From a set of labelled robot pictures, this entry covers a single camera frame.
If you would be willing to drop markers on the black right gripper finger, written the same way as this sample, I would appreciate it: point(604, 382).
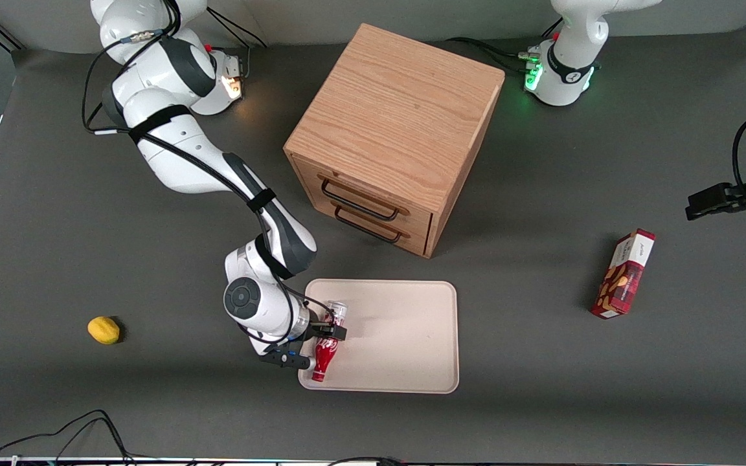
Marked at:
point(336, 333)

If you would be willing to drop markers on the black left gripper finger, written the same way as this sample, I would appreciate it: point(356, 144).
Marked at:
point(713, 197)

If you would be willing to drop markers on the red coke bottle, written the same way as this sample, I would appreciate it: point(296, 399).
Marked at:
point(324, 359)

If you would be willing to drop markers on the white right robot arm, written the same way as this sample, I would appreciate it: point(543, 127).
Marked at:
point(179, 149)

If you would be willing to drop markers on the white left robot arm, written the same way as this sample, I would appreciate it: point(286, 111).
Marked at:
point(567, 65)

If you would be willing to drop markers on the beige plastic tray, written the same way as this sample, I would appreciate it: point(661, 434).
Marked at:
point(399, 336)

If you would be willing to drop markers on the red tartan shortbread box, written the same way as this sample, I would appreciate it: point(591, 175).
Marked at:
point(625, 275)

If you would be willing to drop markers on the yellow lemon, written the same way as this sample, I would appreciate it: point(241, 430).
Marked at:
point(103, 329)

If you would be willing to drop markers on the wooden two-drawer cabinet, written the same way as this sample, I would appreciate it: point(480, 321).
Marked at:
point(392, 116)

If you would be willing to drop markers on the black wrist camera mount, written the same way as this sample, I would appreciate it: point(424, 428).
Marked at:
point(285, 358)

